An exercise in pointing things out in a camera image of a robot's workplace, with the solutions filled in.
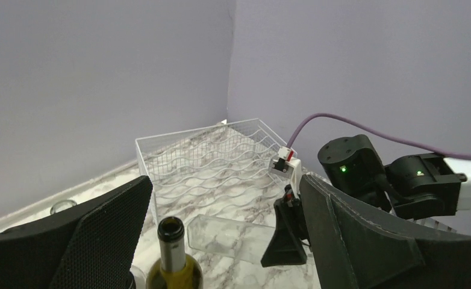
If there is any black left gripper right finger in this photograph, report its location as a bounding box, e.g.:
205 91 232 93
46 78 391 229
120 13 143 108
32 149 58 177
299 175 471 288

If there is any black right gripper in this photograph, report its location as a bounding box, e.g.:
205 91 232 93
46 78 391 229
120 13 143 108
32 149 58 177
260 184 311 267

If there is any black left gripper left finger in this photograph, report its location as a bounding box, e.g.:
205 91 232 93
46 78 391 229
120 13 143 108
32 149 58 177
0 176 153 288

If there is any green wine bottle white label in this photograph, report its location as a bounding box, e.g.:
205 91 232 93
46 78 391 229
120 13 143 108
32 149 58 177
146 216 204 289

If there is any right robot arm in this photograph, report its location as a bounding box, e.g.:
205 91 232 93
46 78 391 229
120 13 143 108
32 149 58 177
260 134 471 267

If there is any tall clear glass bottle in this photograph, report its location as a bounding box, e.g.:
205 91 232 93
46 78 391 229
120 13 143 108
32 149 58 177
49 199 77 215

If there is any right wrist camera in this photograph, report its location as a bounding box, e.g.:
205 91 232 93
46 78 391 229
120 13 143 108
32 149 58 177
269 146 303 198

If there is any white wire wine rack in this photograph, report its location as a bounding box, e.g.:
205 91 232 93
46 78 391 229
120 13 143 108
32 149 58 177
135 119 286 226

